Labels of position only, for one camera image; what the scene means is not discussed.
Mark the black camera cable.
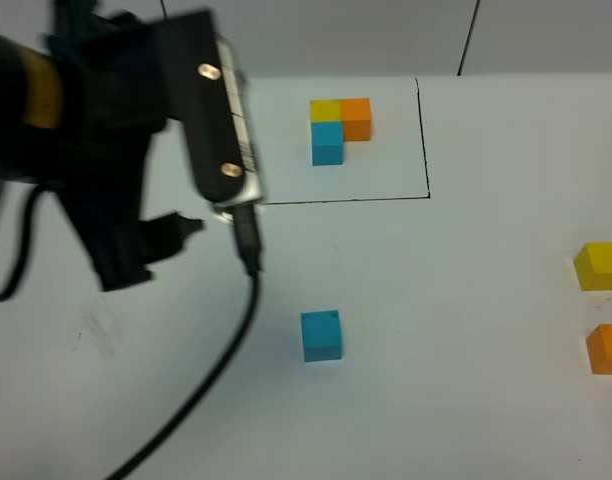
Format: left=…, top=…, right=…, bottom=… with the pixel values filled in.
left=105, top=203, right=265, bottom=480

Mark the yellow template block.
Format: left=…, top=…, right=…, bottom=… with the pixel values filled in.
left=310, top=99, right=342, bottom=123

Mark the orange template block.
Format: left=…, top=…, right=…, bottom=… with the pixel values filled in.
left=339, top=97, right=372, bottom=142

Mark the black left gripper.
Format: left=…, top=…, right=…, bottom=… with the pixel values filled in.
left=47, top=1, right=204, bottom=292

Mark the loose orange block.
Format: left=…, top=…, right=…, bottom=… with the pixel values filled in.
left=586, top=324, right=612, bottom=375

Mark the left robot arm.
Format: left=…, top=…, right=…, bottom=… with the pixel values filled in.
left=0, top=1, right=204, bottom=302

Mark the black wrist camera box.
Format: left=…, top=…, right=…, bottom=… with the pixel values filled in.
left=152, top=9, right=265, bottom=222

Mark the blue template block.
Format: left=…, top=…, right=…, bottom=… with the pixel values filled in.
left=311, top=121, right=345, bottom=166

